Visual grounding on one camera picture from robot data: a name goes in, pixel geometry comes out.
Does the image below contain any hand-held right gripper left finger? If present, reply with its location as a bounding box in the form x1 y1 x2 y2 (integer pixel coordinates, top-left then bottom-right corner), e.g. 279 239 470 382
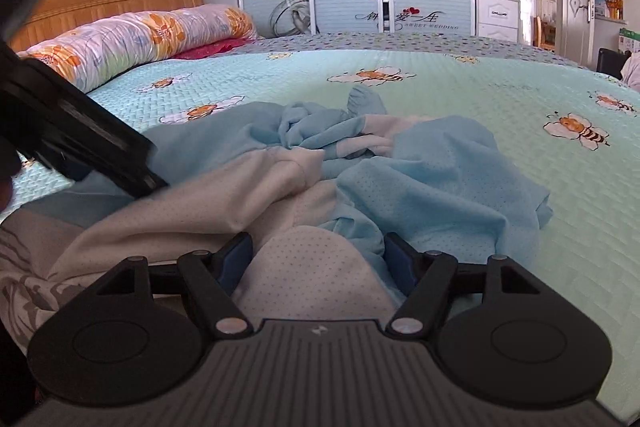
94 232 254 340

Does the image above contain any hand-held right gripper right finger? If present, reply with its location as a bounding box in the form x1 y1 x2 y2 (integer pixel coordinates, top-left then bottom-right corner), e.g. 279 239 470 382
384 232 543 339

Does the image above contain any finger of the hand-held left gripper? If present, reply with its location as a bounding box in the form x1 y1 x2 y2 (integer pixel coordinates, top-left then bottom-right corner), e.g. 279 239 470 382
80 159 170 200

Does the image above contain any white and blue mesh shirt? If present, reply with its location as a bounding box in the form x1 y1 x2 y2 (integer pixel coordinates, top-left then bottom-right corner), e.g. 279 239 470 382
0 102 555 358

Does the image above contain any white clothes pile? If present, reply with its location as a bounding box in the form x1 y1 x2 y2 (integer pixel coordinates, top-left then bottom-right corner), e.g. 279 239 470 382
620 52 640 92

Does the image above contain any red pillow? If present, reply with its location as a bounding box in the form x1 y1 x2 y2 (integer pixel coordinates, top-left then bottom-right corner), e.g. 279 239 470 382
172 38 251 60

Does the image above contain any green bee-print quilt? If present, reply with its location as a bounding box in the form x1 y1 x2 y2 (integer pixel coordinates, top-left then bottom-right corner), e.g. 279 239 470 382
0 49 640 423

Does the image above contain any purple heart-print bedsheet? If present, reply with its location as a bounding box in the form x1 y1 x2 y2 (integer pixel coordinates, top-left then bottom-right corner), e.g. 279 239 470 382
235 31 601 70

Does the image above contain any white drawer cabinet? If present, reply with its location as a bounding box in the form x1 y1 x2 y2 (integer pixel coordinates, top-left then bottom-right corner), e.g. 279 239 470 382
475 0 521 42

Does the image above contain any wooden chair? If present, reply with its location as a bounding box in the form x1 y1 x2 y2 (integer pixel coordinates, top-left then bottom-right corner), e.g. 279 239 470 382
532 16 557 52

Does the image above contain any black armchair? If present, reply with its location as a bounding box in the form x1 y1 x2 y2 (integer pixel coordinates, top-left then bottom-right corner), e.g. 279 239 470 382
596 48 628 80

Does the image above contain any green and white cardboard box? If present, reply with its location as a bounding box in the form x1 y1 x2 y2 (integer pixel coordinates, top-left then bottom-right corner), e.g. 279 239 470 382
617 27 640 55

